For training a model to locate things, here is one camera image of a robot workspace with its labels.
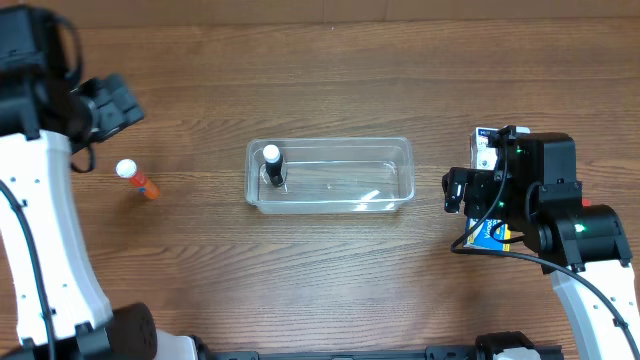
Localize white Hansaplast plaster box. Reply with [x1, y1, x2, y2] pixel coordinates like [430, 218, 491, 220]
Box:
[468, 126, 531, 171]

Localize blue Vicks VapoDrops box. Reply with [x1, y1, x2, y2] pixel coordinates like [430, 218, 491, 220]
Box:
[463, 219, 511, 251]

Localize orange bottle white cap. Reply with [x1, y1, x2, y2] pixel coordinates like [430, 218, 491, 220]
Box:
[115, 159, 160, 200]

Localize black bottle white cap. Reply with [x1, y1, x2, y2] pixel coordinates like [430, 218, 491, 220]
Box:
[263, 144, 285, 187]

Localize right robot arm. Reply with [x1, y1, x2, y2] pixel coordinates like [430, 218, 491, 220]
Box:
[442, 165, 639, 359]

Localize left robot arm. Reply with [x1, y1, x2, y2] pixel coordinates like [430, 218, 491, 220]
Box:
[1, 5, 158, 359]

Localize clear plastic container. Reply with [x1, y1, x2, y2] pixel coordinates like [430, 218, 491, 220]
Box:
[245, 137, 416, 215]

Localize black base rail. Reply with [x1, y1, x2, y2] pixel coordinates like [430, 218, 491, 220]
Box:
[192, 331, 565, 360]

